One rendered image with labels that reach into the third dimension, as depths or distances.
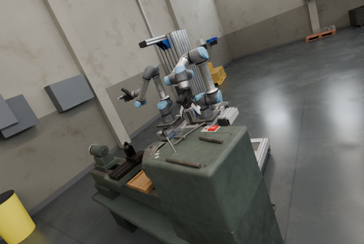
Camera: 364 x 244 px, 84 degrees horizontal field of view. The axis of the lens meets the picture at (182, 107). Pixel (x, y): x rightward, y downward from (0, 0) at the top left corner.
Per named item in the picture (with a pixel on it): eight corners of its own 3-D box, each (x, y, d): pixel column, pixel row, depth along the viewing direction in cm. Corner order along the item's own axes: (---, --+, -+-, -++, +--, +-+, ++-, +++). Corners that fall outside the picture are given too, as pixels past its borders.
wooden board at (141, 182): (174, 166, 193) (173, 163, 192) (147, 193, 169) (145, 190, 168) (155, 163, 214) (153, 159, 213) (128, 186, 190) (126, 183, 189)
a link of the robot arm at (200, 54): (209, 103, 201) (190, 49, 184) (224, 99, 194) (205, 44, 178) (207, 107, 191) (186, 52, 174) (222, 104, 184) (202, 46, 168)
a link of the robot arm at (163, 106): (159, 116, 225) (154, 105, 221) (162, 112, 237) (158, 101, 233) (169, 113, 221) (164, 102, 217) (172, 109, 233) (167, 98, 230)
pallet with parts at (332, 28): (336, 30, 941) (335, 23, 932) (337, 33, 879) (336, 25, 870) (306, 39, 1013) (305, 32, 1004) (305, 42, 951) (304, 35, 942)
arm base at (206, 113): (203, 113, 211) (200, 104, 209) (215, 111, 202) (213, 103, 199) (196, 120, 200) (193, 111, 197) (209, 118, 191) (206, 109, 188)
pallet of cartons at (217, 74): (209, 79, 966) (204, 63, 944) (231, 74, 899) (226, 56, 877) (195, 91, 857) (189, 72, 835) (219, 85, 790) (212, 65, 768)
